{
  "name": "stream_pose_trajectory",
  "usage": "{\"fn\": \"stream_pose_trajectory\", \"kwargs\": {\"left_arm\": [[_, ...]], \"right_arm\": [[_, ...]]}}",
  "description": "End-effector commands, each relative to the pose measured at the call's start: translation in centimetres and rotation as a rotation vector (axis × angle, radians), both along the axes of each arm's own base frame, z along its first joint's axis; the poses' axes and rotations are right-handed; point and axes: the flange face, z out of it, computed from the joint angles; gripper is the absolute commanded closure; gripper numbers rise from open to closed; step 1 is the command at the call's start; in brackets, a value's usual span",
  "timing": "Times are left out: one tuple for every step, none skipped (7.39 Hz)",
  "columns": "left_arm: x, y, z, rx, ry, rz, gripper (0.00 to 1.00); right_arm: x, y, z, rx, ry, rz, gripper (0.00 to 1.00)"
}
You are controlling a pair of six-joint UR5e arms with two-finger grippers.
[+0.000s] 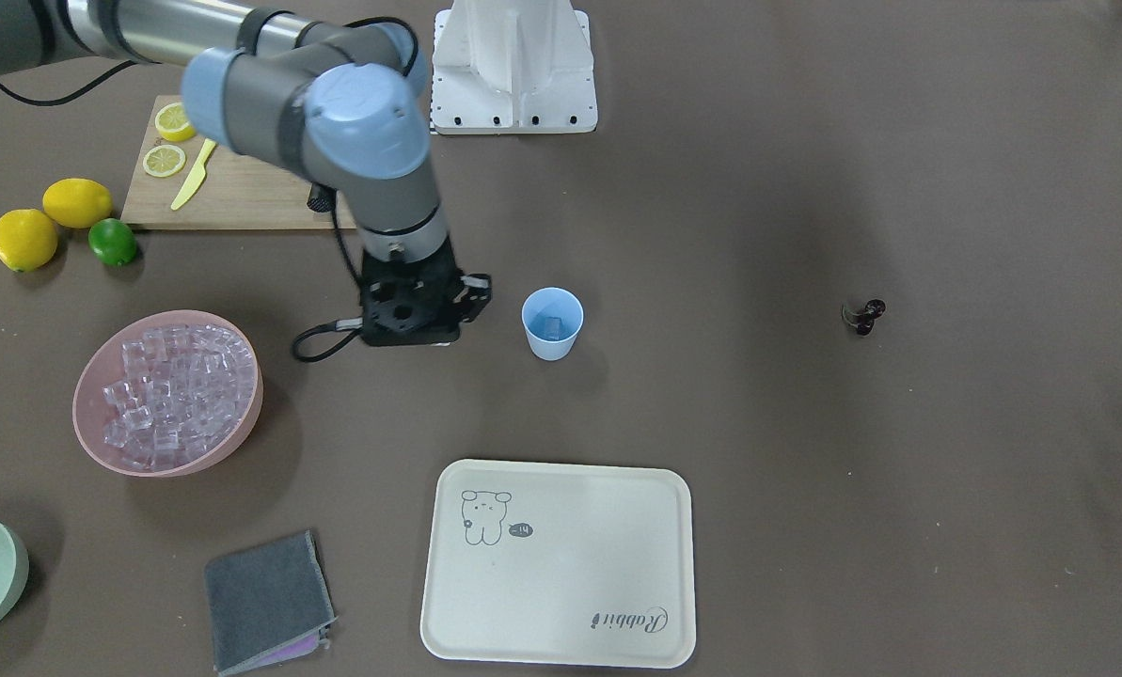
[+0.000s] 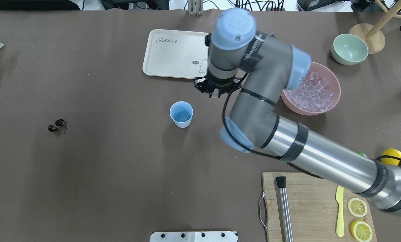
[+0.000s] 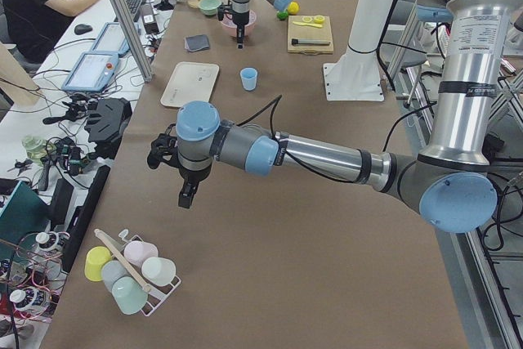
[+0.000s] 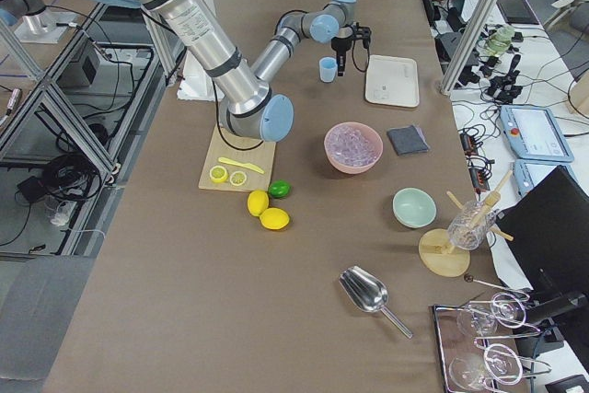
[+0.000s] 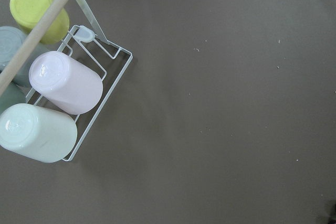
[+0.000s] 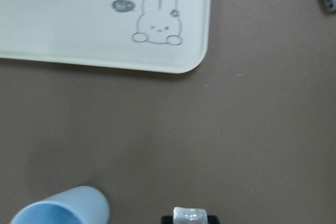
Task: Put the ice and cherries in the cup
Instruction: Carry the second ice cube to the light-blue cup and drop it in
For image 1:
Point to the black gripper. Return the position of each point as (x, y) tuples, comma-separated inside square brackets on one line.
[(471, 297)]

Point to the ice cube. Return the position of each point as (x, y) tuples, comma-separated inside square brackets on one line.
[(549, 328)]

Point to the dark red cherries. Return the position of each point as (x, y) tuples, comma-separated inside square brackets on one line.
[(862, 320)]

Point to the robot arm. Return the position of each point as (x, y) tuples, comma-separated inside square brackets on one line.
[(336, 105)]

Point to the light blue plastic cup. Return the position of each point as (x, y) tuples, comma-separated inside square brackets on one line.
[(557, 302)]

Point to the pile of clear ice cubes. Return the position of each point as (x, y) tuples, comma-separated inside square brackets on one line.
[(183, 390)]

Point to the steel muddler black tip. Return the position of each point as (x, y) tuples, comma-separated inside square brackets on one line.
[(321, 199)]

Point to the bamboo cutting board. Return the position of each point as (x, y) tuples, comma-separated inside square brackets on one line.
[(240, 193)]

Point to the cream rabbit tray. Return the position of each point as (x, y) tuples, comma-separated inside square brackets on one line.
[(541, 563)]

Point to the yellow plastic knife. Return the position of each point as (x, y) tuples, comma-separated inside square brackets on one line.
[(196, 175)]

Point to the lemon half slice lower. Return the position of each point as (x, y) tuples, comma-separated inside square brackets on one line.
[(163, 161)]

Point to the lemon half slice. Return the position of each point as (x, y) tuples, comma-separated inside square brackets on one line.
[(172, 123), (163, 161)]

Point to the lemon half slice upper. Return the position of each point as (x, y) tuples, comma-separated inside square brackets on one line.
[(172, 123)]

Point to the green lime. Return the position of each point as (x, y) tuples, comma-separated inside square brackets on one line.
[(112, 242)]

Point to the grey folded cloth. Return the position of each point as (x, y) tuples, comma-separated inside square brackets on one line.
[(268, 604)]

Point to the pink bowl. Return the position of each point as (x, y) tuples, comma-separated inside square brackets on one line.
[(89, 411)]

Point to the yellow lemon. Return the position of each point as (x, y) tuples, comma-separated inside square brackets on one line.
[(28, 240), (77, 203)]

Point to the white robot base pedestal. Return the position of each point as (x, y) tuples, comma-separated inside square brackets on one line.
[(512, 67)]

